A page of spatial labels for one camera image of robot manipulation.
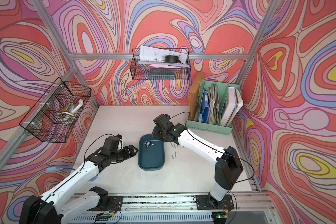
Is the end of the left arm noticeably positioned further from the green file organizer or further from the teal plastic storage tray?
the green file organizer

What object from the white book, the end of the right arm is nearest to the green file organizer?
the white book

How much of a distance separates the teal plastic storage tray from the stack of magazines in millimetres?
399

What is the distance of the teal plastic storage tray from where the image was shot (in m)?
0.86

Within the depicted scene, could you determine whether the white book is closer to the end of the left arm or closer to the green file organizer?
the green file organizer

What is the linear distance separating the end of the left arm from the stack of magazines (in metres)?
0.57

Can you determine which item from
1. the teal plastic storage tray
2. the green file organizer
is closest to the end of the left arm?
the teal plastic storage tray

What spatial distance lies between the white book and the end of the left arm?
2.13 feet

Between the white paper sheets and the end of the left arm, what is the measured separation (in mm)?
530

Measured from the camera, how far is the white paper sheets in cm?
85

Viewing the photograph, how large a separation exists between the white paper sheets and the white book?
0.37 meters

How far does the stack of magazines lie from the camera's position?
36.4 inches

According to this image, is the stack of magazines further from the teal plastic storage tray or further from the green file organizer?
the teal plastic storage tray

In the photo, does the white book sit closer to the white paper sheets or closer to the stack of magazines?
the stack of magazines

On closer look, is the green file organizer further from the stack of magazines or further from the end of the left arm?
the end of the left arm
